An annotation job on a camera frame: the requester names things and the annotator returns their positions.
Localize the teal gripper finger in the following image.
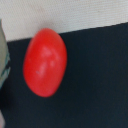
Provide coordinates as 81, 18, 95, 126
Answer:
0, 19, 10, 89

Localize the red tomato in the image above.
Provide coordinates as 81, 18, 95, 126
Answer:
23, 28, 67, 97

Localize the white striped placemat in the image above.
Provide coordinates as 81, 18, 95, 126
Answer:
0, 0, 128, 41

